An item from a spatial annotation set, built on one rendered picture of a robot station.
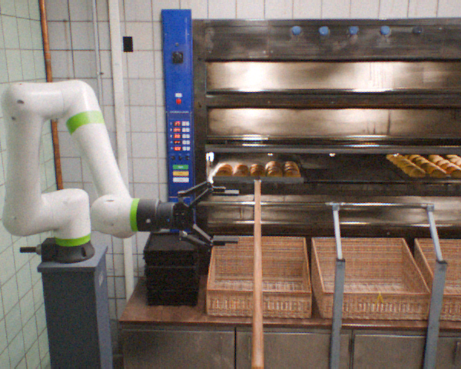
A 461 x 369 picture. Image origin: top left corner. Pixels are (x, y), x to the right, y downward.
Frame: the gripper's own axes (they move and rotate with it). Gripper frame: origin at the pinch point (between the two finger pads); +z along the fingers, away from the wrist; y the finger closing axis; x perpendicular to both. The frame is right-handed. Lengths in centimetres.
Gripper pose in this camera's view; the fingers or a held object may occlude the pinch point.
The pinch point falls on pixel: (234, 217)
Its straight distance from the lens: 134.4
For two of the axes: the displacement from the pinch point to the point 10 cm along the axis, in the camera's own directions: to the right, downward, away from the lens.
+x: -0.6, 2.6, -9.6
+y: 0.0, 9.7, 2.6
